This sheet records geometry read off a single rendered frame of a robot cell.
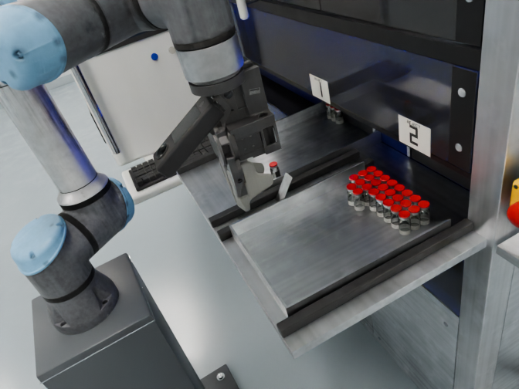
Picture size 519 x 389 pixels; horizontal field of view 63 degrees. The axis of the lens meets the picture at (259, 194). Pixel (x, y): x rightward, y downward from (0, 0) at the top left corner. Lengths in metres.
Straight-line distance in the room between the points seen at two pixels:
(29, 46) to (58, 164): 0.49
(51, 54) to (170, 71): 1.00
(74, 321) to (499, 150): 0.86
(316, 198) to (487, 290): 0.38
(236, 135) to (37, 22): 0.24
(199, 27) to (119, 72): 0.95
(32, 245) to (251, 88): 0.56
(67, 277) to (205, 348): 1.03
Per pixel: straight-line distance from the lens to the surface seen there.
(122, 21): 0.53
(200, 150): 1.38
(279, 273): 0.81
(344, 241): 0.84
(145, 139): 1.51
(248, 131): 0.54
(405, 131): 0.88
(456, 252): 0.82
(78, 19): 0.50
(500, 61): 0.68
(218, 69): 0.50
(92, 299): 1.00
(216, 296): 2.03
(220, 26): 0.50
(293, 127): 1.25
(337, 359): 1.72
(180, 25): 0.50
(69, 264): 0.94
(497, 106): 0.71
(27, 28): 0.47
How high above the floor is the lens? 1.46
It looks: 35 degrees down
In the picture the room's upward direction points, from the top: 16 degrees counter-clockwise
